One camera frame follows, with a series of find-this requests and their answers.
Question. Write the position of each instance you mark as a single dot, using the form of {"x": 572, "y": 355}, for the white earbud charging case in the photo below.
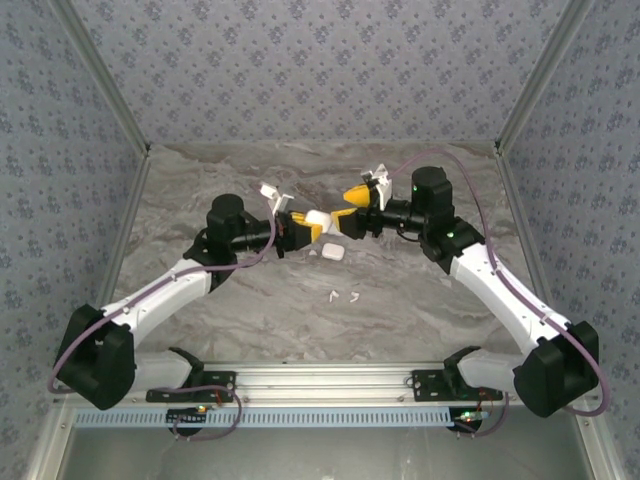
{"x": 320, "y": 219}
{"x": 332, "y": 251}

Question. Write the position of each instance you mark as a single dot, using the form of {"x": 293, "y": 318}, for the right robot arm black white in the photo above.
{"x": 500, "y": 295}

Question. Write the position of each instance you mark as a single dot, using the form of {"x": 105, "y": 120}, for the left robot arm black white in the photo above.
{"x": 160, "y": 295}

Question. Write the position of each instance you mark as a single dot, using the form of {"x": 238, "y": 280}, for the black board green light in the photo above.
{"x": 467, "y": 420}
{"x": 187, "y": 416}

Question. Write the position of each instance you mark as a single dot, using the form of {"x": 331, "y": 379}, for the grey metal panel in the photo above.
{"x": 320, "y": 455}

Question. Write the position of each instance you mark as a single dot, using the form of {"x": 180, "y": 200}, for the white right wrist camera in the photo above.
{"x": 382, "y": 185}

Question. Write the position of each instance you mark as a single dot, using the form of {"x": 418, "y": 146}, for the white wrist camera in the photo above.
{"x": 272, "y": 192}
{"x": 382, "y": 185}

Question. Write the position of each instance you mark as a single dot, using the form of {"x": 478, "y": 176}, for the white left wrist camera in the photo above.
{"x": 272, "y": 192}

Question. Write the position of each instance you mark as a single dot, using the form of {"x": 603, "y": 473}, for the aluminium table edge rail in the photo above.
{"x": 131, "y": 200}
{"x": 517, "y": 200}

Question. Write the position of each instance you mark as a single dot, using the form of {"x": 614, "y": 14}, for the aluminium mounting rail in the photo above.
{"x": 325, "y": 382}

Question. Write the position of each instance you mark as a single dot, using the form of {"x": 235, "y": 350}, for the aluminium frame post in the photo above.
{"x": 539, "y": 75}
{"x": 105, "y": 75}

